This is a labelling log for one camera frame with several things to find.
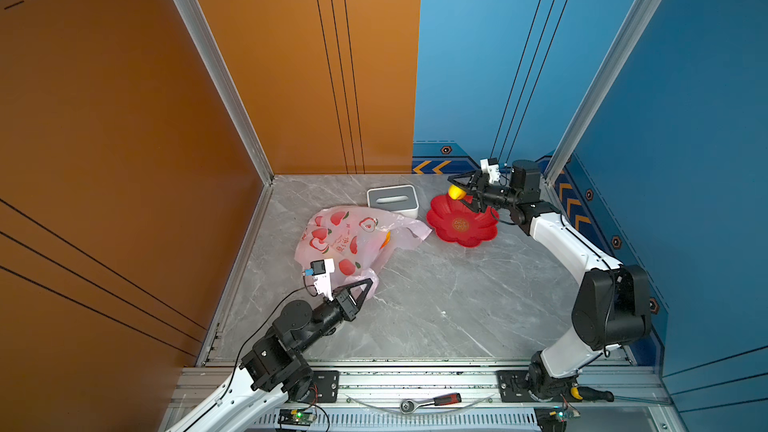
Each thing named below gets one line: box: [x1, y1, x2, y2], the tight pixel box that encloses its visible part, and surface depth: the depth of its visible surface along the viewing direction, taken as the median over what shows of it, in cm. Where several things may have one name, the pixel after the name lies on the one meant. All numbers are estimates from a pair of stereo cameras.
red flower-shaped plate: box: [426, 194, 500, 248], surface depth 107 cm
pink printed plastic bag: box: [295, 206, 433, 297], surface depth 91 cm
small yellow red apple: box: [448, 184, 467, 201], surface depth 78 cm
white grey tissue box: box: [367, 185, 419, 219], surface depth 110 cm
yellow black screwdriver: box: [570, 386, 615, 402], surface depth 72 cm
